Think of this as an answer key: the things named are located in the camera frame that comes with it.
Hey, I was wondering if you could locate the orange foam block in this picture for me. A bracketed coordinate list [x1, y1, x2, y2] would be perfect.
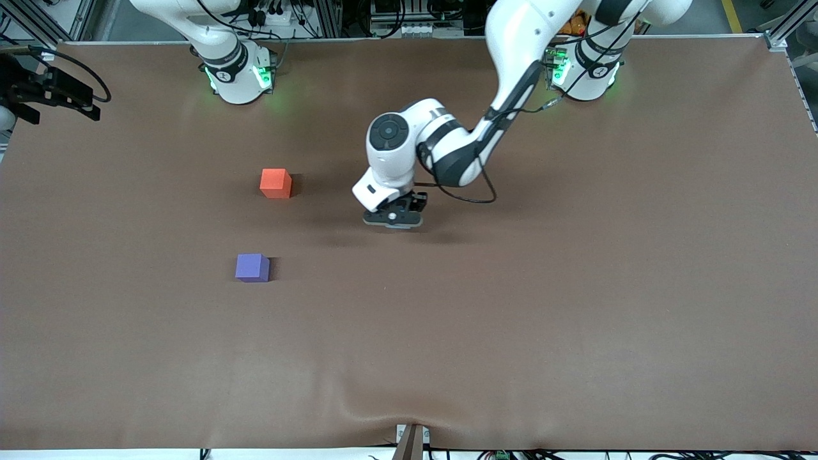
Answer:
[259, 168, 293, 199]

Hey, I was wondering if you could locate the purple foam block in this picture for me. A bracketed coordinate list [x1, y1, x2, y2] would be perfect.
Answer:
[235, 253, 271, 283]

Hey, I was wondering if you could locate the white terminal block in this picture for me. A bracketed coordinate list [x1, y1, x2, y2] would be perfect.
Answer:
[399, 22, 465, 37]

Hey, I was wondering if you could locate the brown table cloth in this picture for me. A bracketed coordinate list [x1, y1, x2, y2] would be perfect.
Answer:
[0, 35, 818, 451]

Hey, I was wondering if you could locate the white power strip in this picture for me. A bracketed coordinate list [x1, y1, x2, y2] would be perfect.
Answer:
[252, 3, 302, 27]

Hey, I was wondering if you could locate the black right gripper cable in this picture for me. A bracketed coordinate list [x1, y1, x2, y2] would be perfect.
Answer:
[28, 45, 113, 104]

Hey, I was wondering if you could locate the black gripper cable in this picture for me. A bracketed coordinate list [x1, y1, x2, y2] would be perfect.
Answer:
[414, 95, 564, 205]
[28, 45, 113, 104]

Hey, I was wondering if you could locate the aluminium frame post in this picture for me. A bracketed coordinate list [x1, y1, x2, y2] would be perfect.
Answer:
[766, 0, 818, 52]
[64, 0, 98, 42]
[315, 0, 344, 39]

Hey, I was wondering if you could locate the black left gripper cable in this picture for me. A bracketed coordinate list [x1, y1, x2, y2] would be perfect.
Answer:
[414, 95, 564, 205]

